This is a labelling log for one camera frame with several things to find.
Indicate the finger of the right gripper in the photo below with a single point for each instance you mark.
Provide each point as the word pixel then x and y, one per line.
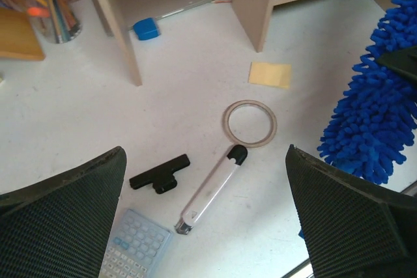
pixel 402 62

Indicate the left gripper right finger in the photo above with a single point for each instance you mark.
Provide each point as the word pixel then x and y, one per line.
pixel 351 227

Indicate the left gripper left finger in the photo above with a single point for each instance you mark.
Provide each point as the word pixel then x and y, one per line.
pixel 60 227

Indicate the blue microfiber duster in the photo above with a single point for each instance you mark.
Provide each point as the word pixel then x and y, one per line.
pixel 376 117

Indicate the black T-shaped plastic part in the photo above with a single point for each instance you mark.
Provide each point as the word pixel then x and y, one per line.
pixel 161 177

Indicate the masking tape roll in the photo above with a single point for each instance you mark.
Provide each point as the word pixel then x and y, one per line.
pixel 249 123

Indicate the yellow grey calculator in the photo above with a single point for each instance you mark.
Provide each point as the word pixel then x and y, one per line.
pixel 135 248

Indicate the yellow sticky note pad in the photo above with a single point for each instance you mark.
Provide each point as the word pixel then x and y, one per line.
pixel 270 74

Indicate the white black marker pen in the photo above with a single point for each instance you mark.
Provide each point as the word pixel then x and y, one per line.
pixel 205 195

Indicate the orange wooden book stand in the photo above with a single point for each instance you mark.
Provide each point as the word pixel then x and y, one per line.
pixel 18 39

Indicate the blue pencil sharpener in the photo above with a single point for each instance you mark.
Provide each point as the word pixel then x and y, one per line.
pixel 146 29

